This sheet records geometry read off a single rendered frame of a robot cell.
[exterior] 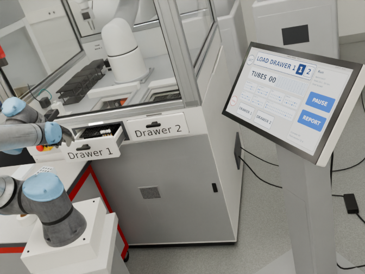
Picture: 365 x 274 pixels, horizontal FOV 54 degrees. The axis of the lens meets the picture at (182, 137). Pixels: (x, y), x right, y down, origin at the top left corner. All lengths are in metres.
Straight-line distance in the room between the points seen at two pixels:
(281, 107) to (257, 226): 1.19
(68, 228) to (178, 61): 0.80
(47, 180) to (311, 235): 1.05
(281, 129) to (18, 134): 0.82
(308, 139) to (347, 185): 1.42
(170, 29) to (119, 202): 1.06
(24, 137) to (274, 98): 0.82
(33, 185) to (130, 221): 1.05
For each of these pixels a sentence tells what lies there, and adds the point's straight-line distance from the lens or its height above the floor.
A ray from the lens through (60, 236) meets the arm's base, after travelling 1.32.
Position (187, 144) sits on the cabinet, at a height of 0.75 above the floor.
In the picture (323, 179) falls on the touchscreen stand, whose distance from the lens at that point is 1.49.
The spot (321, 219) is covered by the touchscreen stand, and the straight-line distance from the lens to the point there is 1.61.
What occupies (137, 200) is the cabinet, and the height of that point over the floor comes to 0.42.
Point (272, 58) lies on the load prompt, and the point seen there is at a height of 1.16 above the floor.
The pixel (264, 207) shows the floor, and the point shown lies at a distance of 2.43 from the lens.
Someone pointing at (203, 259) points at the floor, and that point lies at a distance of 2.21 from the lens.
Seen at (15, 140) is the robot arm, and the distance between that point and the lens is 1.17.
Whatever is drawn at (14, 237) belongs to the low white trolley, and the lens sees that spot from 1.67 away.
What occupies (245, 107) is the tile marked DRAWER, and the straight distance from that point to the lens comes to 1.39.
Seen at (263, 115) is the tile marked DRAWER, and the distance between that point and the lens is 1.31.
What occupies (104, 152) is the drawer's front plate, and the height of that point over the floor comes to 0.85.
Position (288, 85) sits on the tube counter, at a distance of 1.27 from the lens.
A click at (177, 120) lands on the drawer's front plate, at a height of 0.90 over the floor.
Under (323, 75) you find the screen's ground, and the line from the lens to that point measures 1.19.
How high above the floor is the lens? 1.63
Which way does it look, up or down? 29 degrees down
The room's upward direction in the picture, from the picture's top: 17 degrees counter-clockwise
